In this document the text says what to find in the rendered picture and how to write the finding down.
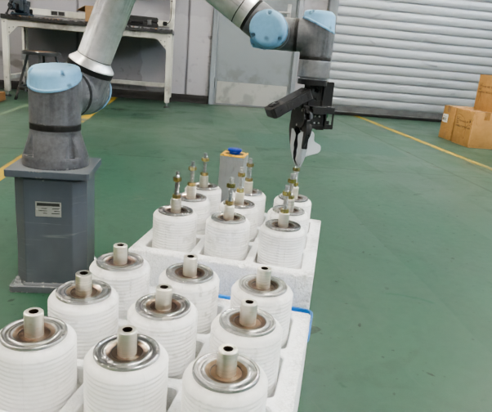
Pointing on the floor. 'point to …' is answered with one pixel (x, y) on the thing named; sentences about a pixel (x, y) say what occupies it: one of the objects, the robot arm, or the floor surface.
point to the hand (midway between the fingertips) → (295, 160)
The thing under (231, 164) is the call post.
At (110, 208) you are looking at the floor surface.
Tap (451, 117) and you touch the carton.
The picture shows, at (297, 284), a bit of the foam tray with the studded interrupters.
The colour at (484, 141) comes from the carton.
